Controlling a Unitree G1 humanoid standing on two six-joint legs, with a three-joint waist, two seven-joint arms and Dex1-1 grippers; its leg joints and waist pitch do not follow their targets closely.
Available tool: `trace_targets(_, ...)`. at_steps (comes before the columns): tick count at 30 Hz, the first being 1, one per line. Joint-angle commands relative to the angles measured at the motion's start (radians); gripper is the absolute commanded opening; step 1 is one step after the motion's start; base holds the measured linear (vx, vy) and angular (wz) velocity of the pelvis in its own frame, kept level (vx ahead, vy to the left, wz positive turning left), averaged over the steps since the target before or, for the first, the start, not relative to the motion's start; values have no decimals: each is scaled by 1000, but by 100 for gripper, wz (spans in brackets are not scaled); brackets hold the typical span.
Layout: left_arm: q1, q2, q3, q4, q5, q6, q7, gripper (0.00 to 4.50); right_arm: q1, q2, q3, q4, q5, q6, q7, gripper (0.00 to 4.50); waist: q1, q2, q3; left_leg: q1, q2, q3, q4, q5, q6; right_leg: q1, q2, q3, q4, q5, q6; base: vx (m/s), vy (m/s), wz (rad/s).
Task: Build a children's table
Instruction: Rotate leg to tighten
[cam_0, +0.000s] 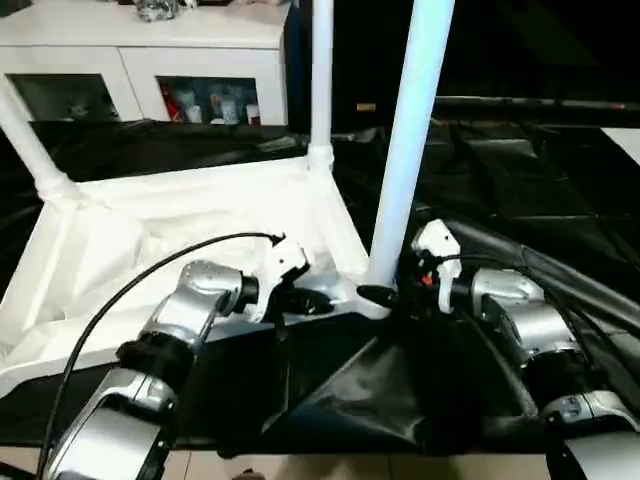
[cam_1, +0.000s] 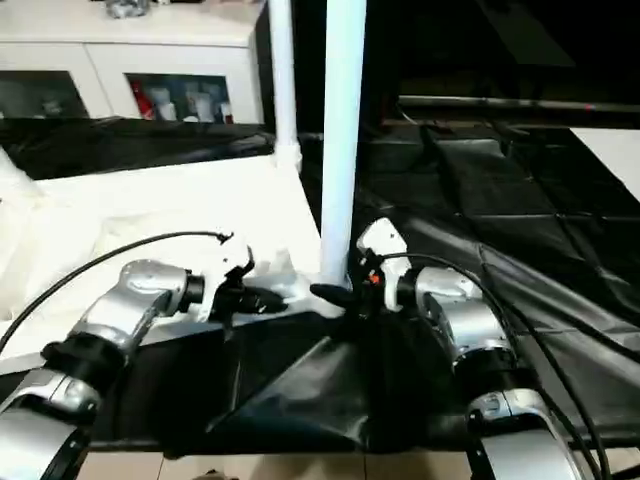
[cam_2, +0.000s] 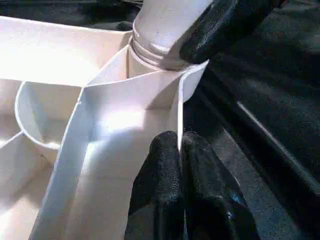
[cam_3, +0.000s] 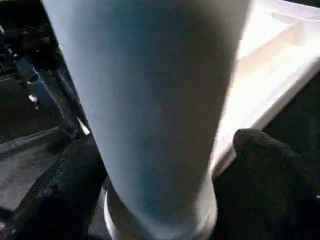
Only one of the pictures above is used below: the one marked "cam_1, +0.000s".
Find white plastic table leg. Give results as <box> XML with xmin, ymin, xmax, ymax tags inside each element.
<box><xmin>0</xmin><ymin>150</ymin><xmax>43</xmax><ymax>203</ymax></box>
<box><xmin>318</xmin><ymin>0</ymin><xmax>368</xmax><ymax>291</ymax></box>
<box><xmin>266</xmin><ymin>0</ymin><xmax>304</xmax><ymax>173</ymax></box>

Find black mat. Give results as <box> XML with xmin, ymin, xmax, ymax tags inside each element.
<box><xmin>0</xmin><ymin>115</ymin><xmax>640</xmax><ymax>453</ymax></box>

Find red bottle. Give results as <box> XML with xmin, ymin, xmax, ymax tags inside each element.
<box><xmin>131</xmin><ymin>84</ymin><xmax>152</xmax><ymax>121</ymax></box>

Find black box with tan label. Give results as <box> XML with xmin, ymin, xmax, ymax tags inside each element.
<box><xmin>270</xmin><ymin>0</ymin><xmax>413</xmax><ymax>133</ymax></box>

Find white flat board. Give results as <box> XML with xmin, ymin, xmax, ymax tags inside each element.
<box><xmin>568</xmin><ymin>127</ymin><xmax>640</xmax><ymax>203</ymax></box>

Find white cabinet with glass doors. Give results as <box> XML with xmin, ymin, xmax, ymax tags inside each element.
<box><xmin>0</xmin><ymin>0</ymin><xmax>267</xmax><ymax>126</ymax></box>

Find dark metal rail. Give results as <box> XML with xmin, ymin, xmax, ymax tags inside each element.
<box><xmin>398</xmin><ymin>95</ymin><xmax>640</xmax><ymax>115</ymax></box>

